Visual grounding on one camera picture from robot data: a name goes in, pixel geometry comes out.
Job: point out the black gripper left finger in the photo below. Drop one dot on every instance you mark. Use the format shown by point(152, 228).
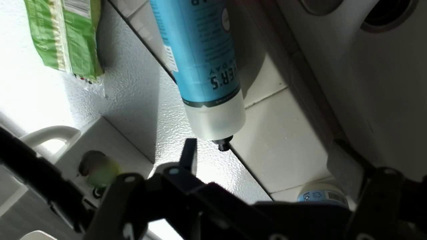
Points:
point(186, 200)

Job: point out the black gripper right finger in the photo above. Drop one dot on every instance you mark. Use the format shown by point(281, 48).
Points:
point(381, 204)

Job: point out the white carton brush holder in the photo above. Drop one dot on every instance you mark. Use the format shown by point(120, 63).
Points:
point(110, 164)

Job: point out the white double basin sink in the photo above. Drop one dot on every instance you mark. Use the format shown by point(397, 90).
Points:
point(368, 88)

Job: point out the large basin drain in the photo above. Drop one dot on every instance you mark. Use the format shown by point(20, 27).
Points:
point(388, 14)

